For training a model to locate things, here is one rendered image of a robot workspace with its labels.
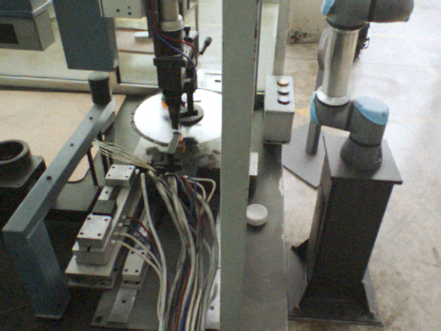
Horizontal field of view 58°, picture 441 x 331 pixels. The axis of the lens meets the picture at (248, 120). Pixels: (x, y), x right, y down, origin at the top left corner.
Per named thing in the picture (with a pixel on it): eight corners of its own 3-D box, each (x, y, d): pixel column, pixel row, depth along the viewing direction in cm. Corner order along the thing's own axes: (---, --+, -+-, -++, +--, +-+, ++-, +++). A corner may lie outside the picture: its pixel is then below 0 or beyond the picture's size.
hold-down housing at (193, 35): (185, 86, 118) (181, 20, 107) (200, 88, 117) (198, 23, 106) (178, 95, 114) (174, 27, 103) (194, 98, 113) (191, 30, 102)
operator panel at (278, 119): (263, 105, 174) (265, 74, 166) (288, 106, 174) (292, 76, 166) (261, 143, 151) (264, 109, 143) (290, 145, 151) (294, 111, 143)
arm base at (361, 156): (376, 145, 153) (382, 124, 148) (385, 171, 141) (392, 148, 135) (337, 143, 153) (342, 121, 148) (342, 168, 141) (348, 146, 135)
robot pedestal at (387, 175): (363, 248, 204) (400, 129, 163) (380, 324, 171) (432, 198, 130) (285, 243, 205) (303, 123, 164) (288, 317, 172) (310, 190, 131)
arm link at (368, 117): (381, 148, 135) (391, 114, 128) (342, 138, 139) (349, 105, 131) (384, 129, 145) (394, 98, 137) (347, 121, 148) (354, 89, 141)
